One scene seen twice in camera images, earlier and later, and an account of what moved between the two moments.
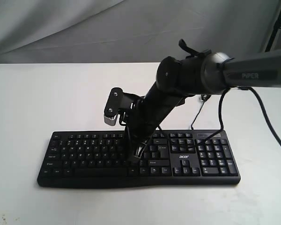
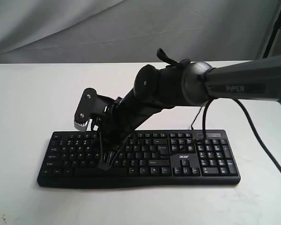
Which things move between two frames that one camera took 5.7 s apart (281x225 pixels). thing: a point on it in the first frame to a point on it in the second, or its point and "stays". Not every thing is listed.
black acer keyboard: (102, 158) stays
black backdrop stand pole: (277, 25) stays
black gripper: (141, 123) to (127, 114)
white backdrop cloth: (126, 31) stays
